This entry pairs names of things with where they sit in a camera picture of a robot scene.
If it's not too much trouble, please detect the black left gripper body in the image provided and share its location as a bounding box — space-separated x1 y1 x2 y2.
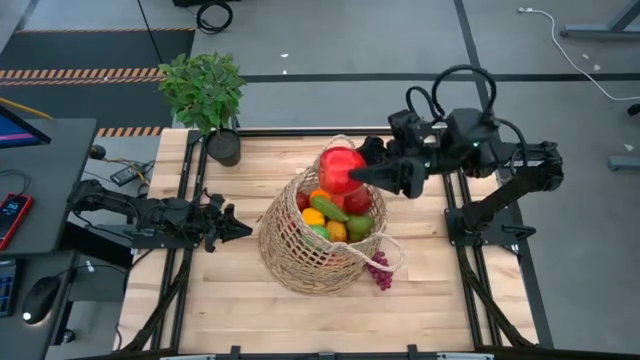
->
196 192 237 253

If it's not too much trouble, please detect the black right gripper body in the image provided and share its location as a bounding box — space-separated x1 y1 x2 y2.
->
391 136 455 176

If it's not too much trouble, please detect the large red round fruit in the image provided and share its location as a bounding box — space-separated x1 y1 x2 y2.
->
317 145 369 196

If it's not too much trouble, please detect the red yellow apple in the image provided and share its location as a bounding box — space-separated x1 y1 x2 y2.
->
333 185 375 216

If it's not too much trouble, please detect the green cucumber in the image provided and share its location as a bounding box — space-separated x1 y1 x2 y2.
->
309 195 351 224

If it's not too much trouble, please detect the yellow bell pepper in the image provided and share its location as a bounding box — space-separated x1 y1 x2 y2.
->
301 207 326 228

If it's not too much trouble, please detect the red orange mango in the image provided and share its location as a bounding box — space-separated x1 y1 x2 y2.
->
325 220 349 244

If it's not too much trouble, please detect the black power adapter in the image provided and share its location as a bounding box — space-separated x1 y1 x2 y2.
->
109 162 154 187

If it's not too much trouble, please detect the purple grape bunch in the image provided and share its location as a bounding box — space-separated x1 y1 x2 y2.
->
367 250 395 292

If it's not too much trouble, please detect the black equipment box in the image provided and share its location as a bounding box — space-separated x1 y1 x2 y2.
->
62 222 135 270

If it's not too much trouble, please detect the orange black hazard tape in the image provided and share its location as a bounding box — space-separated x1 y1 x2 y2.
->
0 67 167 87
95 125 165 139

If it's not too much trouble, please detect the green plant in black pot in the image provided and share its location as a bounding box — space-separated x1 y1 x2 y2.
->
158 52 247 168

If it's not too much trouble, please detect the dark grey desk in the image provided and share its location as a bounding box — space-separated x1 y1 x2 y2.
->
0 117 99 360

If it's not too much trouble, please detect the black computer mouse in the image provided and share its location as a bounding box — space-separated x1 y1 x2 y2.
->
20 275 63 326

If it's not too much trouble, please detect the grey furniture foot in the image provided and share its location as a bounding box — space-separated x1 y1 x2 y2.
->
607 154 640 173

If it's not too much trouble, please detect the red smartphone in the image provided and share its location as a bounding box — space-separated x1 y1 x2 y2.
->
0 192 36 252

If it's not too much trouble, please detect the black floor mat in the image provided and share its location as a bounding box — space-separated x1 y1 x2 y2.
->
0 28 197 129

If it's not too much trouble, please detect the grey furniture leg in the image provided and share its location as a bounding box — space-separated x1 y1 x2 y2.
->
558 0 640 41

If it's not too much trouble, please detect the computer monitor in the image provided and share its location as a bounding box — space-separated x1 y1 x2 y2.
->
0 103 52 150

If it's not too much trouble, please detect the black keyboard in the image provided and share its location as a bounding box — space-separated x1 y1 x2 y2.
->
0 259 19 319

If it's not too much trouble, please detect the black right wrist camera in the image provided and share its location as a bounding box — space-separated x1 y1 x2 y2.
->
387 109 427 146

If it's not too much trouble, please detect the woven seagrass basket with handles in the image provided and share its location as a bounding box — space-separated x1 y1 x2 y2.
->
257 133 405 296

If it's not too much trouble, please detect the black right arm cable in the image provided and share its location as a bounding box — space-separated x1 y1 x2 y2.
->
404 63 530 174

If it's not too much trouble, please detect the black aluminium table frame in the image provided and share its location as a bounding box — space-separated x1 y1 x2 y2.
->
117 126 540 360

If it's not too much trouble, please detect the white cable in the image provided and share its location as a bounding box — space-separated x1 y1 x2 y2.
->
517 6 640 103

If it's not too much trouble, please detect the black coiled cable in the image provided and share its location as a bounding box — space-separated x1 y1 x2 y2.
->
194 0 235 36

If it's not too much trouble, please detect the yellow cable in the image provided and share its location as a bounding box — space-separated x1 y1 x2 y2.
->
0 96 55 121

